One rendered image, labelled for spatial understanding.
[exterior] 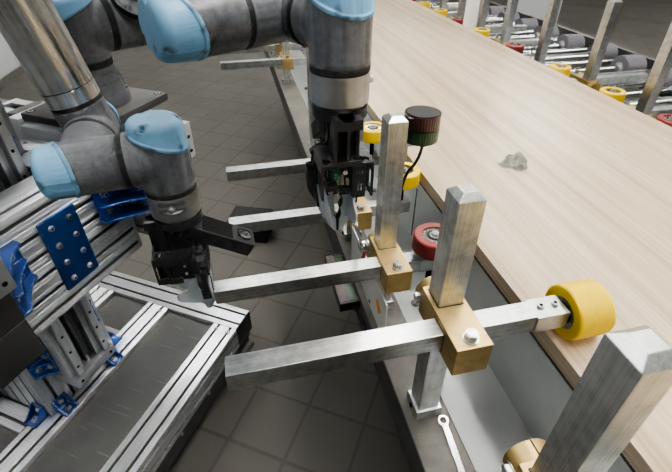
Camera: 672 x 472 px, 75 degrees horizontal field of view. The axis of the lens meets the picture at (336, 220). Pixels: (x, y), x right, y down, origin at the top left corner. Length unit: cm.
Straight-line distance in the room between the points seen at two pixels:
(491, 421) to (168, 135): 75
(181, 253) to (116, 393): 90
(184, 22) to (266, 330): 149
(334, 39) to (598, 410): 42
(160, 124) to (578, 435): 56
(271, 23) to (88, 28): 59
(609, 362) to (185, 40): 48
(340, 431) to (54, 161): 124
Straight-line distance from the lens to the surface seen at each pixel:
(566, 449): 45
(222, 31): 54
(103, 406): 157
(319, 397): 167
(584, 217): 102
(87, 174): 65
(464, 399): 97
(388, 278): 81
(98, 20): 111
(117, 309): 182
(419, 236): 84
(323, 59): 53
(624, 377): 37
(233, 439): 163
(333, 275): 82
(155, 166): 64
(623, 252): 95
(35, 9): 73
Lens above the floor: 141
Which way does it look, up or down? 36 degrees down
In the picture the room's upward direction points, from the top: straight up
